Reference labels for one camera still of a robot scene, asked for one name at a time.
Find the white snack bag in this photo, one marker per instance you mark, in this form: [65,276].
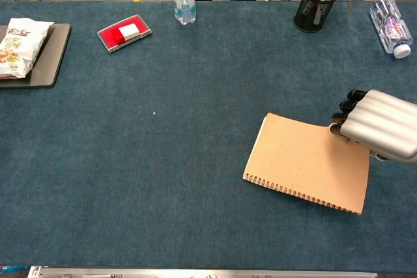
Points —
[19,47]

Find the black mesh pen holder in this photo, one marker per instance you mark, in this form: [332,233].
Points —
[309,22]

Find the teal box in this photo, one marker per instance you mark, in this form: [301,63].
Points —
[11,269]

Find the clear bottle with pink label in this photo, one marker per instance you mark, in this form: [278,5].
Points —
[391,27]

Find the tan spiral notebook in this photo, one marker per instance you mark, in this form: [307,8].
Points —
[306,161]

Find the red and white block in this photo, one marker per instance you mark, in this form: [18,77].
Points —
[128,32]

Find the dark grey tray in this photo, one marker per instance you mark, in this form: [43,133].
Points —
[52,60]

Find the aluminium rail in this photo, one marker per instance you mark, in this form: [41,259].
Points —
[195,273]

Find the red stamp pad tray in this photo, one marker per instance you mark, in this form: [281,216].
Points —
[106,38]

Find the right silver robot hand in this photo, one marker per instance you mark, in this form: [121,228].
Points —
[381,125]

